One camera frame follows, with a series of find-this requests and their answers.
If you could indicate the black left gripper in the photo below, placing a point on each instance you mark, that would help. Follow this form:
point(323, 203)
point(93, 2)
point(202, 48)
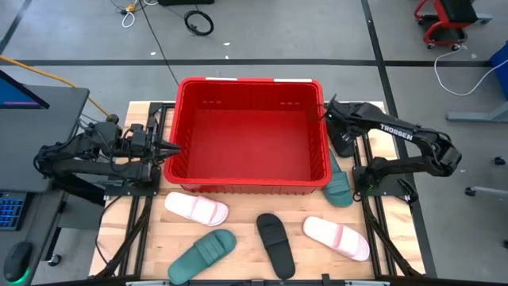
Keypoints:
point(152, 143)

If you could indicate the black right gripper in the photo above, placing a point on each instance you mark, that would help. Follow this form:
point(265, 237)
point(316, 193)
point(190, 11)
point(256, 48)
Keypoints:
point(345, 115)

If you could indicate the black slide sandal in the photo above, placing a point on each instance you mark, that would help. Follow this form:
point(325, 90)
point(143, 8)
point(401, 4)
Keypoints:
point(346, 152)
point(275, 246)

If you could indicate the green slide sandal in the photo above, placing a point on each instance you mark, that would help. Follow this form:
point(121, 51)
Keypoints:
point(339, 190)
point(202, 256)

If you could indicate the pink slide sandal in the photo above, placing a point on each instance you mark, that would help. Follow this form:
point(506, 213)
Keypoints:
point(337, 238)
point(194, 208)

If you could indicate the red plastic bin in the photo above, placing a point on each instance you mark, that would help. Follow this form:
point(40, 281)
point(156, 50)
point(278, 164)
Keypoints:
point(246, 143)

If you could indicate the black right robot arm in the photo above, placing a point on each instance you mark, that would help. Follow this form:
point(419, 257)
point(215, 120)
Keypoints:
point(412, 137)

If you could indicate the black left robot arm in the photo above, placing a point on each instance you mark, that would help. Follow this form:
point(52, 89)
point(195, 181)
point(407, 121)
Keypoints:
point(99, 168)

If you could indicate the blue bin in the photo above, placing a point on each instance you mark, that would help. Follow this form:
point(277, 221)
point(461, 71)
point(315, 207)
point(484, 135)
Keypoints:
point(502, 67)

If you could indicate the black clamp lever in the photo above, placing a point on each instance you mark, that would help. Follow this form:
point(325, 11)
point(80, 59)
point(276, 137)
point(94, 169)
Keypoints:
point(409, 190)

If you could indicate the dark grey desk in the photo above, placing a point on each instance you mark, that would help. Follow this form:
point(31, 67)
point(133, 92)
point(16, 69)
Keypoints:
point(39, 139)

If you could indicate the grey table foot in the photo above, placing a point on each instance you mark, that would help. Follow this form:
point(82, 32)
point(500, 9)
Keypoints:
point(476, 117)

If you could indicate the yellow power plug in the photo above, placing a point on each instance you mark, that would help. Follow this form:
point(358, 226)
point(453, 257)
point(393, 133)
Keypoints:
point(131, 7)

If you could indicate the black box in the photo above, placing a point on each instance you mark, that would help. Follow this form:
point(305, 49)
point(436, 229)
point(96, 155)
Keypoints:
point(186, 2)

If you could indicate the black caster wheel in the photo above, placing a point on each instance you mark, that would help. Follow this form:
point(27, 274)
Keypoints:
point(499, 161)
point(54, 260)

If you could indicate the computer monitor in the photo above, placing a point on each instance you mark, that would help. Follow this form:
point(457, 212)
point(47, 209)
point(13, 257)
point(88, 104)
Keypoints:
point(16, 95)

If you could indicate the grey leg with caster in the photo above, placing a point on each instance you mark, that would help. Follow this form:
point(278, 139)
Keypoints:
point(488, 190)

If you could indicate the backlit black keyboard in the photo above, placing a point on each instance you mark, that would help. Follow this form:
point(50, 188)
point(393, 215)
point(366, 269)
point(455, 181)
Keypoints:
point(11, 210)

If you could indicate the red rolling stool black seat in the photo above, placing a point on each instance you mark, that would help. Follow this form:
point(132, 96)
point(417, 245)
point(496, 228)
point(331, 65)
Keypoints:
point(460, 10)

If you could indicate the black computer mouse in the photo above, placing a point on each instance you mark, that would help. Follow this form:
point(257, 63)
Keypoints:
point(18, 260)

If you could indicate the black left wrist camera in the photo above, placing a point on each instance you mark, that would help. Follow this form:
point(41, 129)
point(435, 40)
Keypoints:
point(137, 139)

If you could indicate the black aluminium table frame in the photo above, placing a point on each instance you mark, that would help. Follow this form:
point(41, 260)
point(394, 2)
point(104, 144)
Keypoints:
point(155, 106)

